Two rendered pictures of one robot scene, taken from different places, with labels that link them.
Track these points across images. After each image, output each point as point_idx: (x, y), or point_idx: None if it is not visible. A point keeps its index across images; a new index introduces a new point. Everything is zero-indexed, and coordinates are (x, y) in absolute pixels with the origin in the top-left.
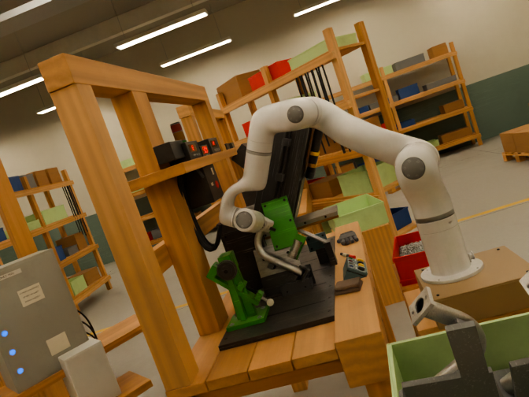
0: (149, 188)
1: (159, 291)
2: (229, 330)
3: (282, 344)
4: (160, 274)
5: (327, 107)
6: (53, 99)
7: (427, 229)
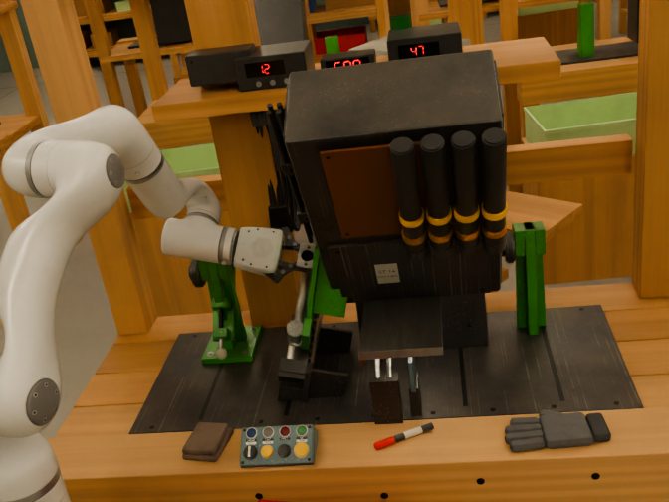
0: None
1: (97, 235)
2: None
3: (125, 393)
4: (111, 220)
5: (56, 187)
6: None
7: None
